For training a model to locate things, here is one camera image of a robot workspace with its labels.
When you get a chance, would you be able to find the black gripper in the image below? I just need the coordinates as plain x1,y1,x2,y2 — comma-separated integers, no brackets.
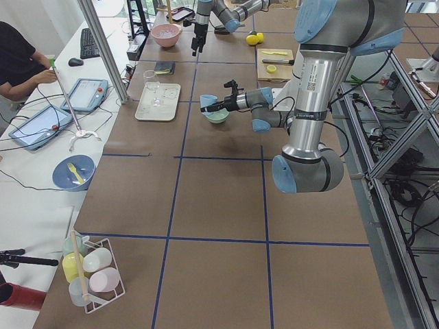
201,97,237,113
191,34,206,56

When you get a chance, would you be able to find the light green bowl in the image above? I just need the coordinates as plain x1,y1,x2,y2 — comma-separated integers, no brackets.
204,109,229,124

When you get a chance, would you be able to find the light blue plastic cup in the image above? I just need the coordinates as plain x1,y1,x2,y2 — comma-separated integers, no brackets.
200,94,217,112

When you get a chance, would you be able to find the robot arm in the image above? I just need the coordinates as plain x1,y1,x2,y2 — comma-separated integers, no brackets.
200,1,407,193
184,0,271,56

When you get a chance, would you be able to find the pink bowl with ice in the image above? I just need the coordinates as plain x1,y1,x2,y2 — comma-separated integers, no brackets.
150,24,182,48

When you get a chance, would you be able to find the blue bowl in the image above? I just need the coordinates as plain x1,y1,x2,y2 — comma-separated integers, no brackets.
52,154,96,192

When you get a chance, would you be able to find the grey yellow folded cloth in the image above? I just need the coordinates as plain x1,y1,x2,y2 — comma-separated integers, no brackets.
154,61,176,75

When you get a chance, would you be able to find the clear wine glass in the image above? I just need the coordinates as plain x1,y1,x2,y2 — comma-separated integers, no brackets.
143,70,162,107

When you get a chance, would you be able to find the cream bear serving tray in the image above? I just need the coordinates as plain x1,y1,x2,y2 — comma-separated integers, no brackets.
134,84,181,121

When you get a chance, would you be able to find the wooden paper towel stand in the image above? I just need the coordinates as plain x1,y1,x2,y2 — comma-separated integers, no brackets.
166,0,174,24

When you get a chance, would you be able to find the whole yellow lemon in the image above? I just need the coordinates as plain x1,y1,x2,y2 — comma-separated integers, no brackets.
246,34,259,46

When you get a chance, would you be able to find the wooden cutting board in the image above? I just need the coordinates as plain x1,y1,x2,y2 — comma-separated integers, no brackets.
257,49,294,82

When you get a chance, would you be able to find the black keyboard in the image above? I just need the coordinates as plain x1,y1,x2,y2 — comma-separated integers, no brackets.
80,28,100,60

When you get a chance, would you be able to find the far blue teach pendant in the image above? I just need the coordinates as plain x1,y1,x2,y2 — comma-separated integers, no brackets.
68,78,109,113

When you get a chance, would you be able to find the blue teach pendant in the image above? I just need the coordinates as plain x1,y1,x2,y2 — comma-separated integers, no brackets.
68,78,109,113
8,106,73,151

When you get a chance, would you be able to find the black computer mouse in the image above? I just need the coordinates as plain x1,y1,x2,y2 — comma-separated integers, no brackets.
68,58,84,67

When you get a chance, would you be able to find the reacher grabber stick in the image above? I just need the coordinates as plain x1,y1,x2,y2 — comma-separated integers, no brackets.
49,58,102,152

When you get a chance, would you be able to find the yellow plastic fork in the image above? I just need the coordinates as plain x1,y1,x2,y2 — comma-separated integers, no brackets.
67,162,85,185

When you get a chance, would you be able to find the near blue teach pendant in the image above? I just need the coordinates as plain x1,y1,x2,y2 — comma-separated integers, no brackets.
8,106,73,151

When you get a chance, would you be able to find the person in black shirt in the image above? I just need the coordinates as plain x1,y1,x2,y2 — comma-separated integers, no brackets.
1,21,57,101

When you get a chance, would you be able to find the white plastic cup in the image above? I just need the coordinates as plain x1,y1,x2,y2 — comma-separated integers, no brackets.
82,247,112,273

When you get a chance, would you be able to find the green plastic cup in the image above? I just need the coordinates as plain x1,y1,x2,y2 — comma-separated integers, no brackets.
62,232,89,256

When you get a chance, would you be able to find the pink plastic cup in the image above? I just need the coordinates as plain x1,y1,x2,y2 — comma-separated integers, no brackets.
89,267,121,293

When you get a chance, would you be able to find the yellow plastic cup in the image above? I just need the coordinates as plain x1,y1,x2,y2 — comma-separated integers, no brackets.
62,252,79,283

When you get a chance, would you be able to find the clear grey plastic cup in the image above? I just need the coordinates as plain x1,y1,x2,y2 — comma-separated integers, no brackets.
69,277,91,306

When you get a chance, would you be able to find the red cylinder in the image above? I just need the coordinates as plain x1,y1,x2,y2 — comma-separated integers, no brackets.
1,282,46,311

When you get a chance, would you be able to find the aluminium frame post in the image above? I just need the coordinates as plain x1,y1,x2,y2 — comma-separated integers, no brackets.
77,0,129,104

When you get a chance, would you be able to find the wooden rack handle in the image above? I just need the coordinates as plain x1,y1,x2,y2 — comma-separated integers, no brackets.
70,230,89,300

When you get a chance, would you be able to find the white wire cup rack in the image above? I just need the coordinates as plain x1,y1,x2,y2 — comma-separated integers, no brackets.
69,233,126,315

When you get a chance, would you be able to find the black tripod handle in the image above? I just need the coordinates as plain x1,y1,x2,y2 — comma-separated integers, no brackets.
1,249,59,269

